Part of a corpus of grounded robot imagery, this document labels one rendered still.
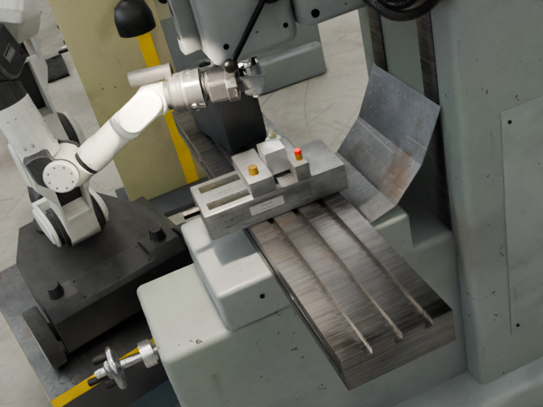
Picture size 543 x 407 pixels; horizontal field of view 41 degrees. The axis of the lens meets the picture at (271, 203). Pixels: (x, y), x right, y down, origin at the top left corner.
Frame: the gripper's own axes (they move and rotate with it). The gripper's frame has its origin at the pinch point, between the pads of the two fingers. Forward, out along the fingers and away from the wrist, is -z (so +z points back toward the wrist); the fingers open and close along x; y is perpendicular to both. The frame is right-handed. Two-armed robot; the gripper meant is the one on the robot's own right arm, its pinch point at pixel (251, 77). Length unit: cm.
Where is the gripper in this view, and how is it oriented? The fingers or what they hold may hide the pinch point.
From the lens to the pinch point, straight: 161.2
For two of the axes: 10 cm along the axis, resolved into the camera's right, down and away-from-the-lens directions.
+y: 2.1, 8.1, 5.6
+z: -9.8, 2.1, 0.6
